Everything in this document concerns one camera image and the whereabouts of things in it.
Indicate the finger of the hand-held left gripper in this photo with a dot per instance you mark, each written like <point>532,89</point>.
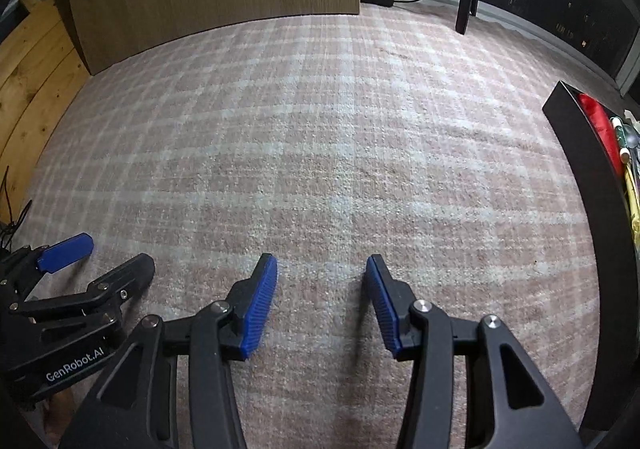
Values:
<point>125,274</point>
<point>65,246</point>

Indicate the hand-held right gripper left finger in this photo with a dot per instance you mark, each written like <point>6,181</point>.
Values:
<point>260,309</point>

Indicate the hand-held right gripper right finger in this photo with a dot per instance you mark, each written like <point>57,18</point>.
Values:
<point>382,309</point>

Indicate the black container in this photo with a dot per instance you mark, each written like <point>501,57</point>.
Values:
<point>585,179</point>

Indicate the white and yellow tube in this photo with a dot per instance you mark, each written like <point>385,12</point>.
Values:
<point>621,149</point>

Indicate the wooden plank panel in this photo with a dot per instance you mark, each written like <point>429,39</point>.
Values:
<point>30,79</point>

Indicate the pink plaid rug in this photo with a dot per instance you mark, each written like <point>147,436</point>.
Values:
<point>325,129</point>

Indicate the red packet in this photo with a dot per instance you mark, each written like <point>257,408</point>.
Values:
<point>597,121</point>

